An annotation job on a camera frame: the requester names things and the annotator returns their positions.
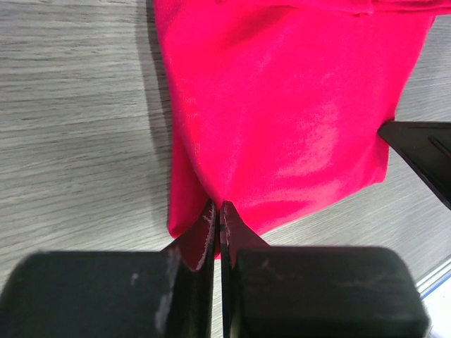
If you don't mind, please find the crimson pink t-shirt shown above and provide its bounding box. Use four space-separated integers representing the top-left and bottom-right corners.
154 1 450 237

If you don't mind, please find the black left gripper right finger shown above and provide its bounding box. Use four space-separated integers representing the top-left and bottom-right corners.
218 201 430 337

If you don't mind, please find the aluminium front rail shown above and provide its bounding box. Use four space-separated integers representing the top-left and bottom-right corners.
416 257 450 299

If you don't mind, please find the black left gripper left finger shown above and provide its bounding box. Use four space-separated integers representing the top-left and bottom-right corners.
1 202 216 337

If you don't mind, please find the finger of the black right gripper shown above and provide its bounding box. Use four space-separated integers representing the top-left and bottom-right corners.
378 121 450 208

